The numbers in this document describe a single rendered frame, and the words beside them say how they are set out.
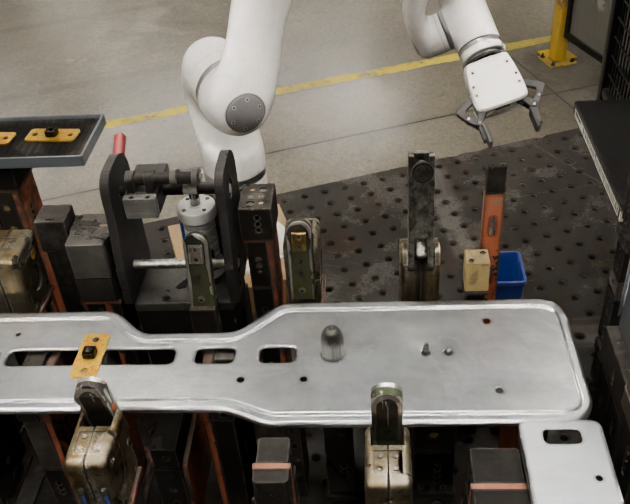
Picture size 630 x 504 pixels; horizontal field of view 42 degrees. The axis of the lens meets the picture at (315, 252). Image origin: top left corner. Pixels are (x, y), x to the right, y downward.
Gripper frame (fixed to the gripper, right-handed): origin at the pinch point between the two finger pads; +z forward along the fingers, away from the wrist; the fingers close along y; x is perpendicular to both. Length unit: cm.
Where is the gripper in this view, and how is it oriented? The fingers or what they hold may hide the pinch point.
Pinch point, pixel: (513, 132)
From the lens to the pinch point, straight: 156.9
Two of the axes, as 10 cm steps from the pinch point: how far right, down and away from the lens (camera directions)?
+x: -1.6, -2.1, -9.7
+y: -9.4, 3.2, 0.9
